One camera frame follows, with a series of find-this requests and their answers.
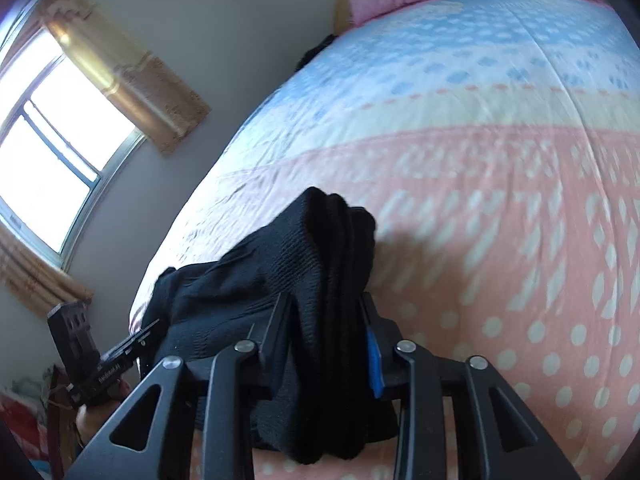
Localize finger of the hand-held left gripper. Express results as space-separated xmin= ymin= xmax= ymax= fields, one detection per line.
xmin=102 ymin=318 xmax=162 ymax=358

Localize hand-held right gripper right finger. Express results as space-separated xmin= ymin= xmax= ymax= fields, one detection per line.
xmin=360 ymin=291 xmax=583 ymax=480

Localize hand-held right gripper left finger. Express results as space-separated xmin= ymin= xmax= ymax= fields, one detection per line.
xmin=65 ymin=292 xmax=293 ymax=480

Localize black pants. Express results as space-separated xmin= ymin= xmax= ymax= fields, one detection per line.
xmin=135 ymin=186 xmax=401 ymax=465

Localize person's left hand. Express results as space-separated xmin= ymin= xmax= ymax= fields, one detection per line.
xmin=75 ymin=399 xmax=122 ymax=455

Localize brown wooden furniture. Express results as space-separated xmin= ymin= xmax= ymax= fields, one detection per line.
xmin=47 ymin=365 xmax=81 ymax=476

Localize golden curtain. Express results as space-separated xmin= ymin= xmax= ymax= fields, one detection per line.
xmin=42 ymin=0 xmax=211 ymax=156
xmin=0 ymin=230 xmax=96 ymax=318

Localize red cloth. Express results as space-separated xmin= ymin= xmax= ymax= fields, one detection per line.
xmin=0 ymin=390 xmax=51 ymax=466

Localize window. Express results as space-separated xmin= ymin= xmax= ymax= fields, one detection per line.
xmin=0 ymin=25 xmax=148 ymax=271

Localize pink blue dotted blanket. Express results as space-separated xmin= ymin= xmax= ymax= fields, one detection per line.
xmin=127 ymin=0 xmax=640 ymax=480

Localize dark cloth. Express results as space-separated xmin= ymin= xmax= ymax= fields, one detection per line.
xmin=295 ymin=32 xmax=338 ymax=73

